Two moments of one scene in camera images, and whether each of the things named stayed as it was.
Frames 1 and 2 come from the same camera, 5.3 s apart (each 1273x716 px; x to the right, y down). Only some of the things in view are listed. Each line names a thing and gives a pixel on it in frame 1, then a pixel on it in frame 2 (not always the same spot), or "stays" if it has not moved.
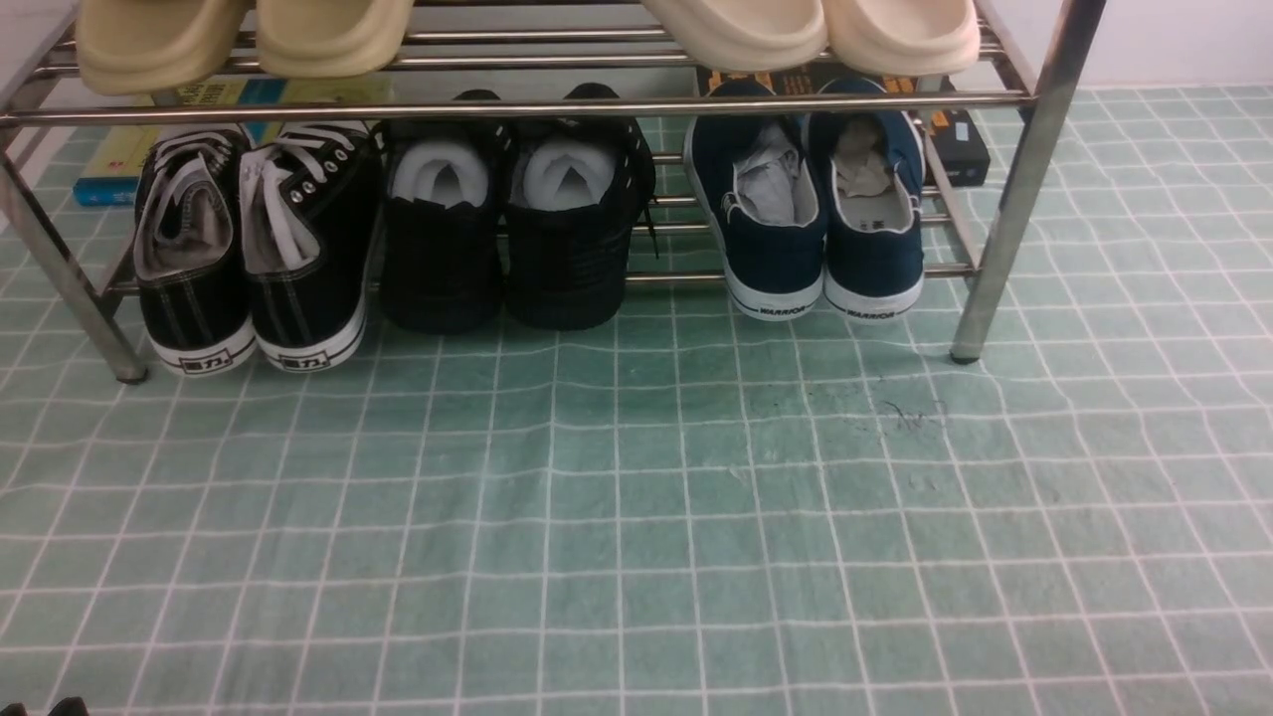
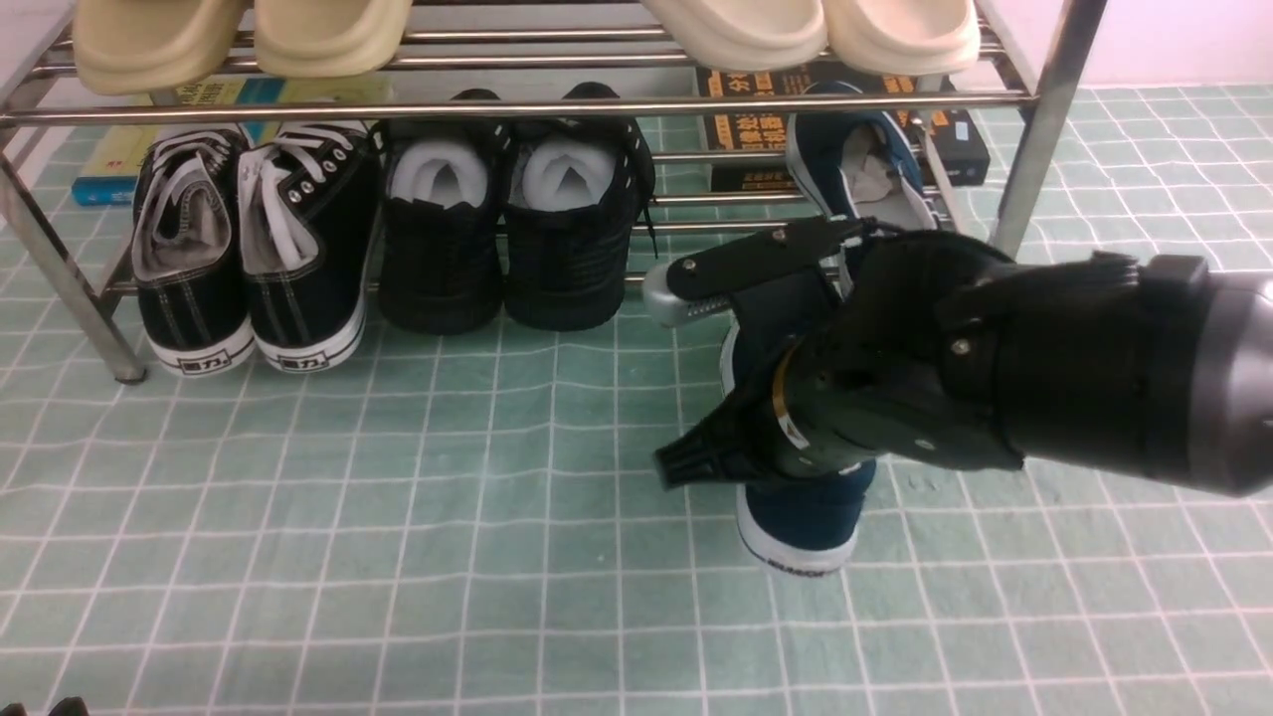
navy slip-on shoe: (753, 180) → (805, 525)
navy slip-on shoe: (870, 170) stays
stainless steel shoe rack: (552, 61) stays
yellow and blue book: (109, 176) stays
